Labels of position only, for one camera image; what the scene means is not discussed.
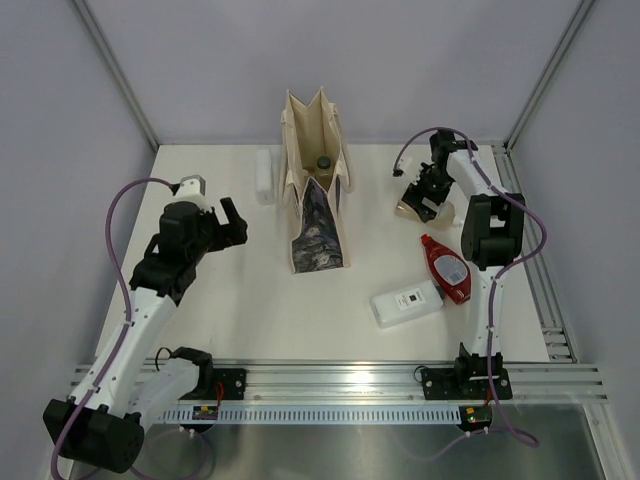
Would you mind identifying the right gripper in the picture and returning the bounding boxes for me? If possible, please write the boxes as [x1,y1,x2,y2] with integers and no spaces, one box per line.
[401,163,453,223]

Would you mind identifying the white rectangular bottle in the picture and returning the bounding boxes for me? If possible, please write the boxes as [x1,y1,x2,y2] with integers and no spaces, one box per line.
[370,280,445,329]

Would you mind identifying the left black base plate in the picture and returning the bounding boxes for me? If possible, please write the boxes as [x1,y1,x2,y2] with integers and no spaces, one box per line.
[182,368,247,401]

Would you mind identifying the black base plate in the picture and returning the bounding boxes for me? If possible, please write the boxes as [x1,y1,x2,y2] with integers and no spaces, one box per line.
[182,368,247,401]
[415,366,513,401]

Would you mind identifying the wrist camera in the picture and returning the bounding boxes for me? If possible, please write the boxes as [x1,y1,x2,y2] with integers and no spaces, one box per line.
[173,175,211,211]
[392,156,413,178]

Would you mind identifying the frame post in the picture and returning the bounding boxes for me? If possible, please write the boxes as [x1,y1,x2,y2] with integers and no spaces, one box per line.
[503,0,598,153]
[68,0,161,153]

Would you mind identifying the red bottle white label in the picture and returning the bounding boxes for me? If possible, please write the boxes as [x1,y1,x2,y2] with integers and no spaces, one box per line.
[421,234,471,305]

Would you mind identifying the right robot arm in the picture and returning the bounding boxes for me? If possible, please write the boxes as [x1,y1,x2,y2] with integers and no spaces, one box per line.
[397,127,525,401]

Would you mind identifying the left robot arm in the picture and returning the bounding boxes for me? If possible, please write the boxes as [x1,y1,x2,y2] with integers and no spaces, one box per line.
[43,197,248,478]

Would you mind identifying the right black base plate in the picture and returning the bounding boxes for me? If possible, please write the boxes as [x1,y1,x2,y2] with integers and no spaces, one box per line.
[415,366,513,401]

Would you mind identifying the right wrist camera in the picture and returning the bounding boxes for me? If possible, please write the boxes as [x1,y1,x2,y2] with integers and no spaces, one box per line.
[392,156,413,178]

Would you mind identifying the right frame post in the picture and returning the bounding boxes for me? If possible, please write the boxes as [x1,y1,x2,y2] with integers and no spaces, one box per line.
[503,0,598,153]

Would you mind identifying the left frame post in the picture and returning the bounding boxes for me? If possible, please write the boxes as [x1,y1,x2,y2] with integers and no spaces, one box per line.
[68,0,161,153]

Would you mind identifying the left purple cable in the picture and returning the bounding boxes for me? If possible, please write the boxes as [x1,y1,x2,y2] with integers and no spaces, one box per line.
[49,178,219,480]

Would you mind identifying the beige canvas tote bag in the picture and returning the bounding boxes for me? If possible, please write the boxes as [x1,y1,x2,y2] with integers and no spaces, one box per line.
[279,89,355,274]

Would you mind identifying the white slotted cable duct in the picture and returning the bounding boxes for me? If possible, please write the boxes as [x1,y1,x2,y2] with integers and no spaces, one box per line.
[157,405,461,425]

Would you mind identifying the aluminium mounting rail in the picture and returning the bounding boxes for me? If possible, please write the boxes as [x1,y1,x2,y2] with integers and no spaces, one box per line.
[64,357,609,404]

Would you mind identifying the clear square bottle black cap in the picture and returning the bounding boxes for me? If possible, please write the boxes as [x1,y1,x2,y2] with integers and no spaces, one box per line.
[314,155,334,192]

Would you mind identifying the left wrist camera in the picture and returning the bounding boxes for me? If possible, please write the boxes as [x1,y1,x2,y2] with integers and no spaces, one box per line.
[173,175,211,211]

